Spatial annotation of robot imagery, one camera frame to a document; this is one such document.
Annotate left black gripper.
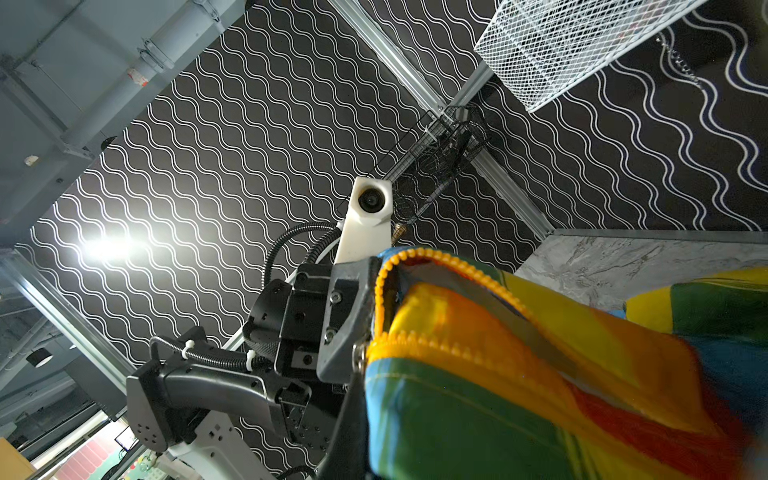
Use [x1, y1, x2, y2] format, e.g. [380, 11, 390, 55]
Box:
[243, 256, 381, 450]

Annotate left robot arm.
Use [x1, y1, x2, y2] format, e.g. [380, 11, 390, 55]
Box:
[127, 257, 381, 479]

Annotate white wire mesh basket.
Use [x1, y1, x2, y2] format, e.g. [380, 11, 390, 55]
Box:
[474, 0, 702, 113]

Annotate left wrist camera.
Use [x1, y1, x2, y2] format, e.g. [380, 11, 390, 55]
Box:
[334, 177, 394, 264]

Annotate small brass object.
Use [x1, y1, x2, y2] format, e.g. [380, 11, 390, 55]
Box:
[392, 223, 407, 244]

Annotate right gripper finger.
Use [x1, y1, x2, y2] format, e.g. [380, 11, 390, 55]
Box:
[317, 373, 368, 480]

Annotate black wire basket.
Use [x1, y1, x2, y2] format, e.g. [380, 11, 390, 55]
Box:
[370, 105, 490, 225]

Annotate rainbow striped jacket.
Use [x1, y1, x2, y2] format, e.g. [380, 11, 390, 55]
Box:
[362, 248, 767, 479]

